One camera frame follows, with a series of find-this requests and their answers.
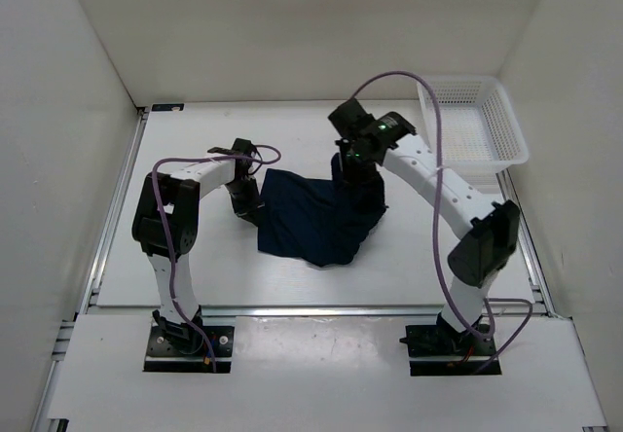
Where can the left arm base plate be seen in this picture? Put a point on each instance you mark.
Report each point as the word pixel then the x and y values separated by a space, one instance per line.
pixel 165 355

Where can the navy blue shorts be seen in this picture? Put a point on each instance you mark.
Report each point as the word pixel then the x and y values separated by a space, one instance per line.
pixel 323 222

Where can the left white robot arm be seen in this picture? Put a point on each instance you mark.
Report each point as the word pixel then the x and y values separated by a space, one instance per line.
pixel 166 225

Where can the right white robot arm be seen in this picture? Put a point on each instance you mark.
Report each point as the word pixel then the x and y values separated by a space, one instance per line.
pixel 487 231

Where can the white perforated plastic basket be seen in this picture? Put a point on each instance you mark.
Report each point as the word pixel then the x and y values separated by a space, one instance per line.
pixel 481 135

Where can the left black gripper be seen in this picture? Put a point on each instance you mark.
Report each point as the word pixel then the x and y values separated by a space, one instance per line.
pixel 249 211

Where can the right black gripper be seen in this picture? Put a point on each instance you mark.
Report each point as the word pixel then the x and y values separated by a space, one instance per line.
pixel 350 177

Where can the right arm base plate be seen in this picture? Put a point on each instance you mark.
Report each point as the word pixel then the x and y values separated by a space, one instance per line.
pixel 434 352

